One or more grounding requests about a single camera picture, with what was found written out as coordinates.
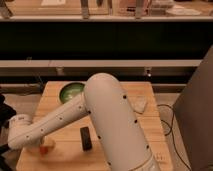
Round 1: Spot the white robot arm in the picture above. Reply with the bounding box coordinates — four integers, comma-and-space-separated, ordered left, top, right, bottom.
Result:
7, 73, 161, 171

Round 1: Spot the green ceramic bowl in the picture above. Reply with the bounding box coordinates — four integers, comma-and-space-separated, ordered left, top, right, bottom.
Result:
59, 82, 84, 104

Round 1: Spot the black rectangular remote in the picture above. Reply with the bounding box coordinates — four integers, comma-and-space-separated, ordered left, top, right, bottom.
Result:
80, 127, 92, 151

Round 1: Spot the black office chair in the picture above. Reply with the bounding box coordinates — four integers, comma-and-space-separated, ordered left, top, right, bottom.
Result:
0, 94, 17, 171

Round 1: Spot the crumpled white napkin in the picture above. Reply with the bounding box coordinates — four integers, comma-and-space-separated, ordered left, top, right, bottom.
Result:
133, 96, 147, 114

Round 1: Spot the black cable on floor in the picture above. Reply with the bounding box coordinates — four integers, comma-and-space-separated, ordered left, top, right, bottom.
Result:
156, 103, 193, 171

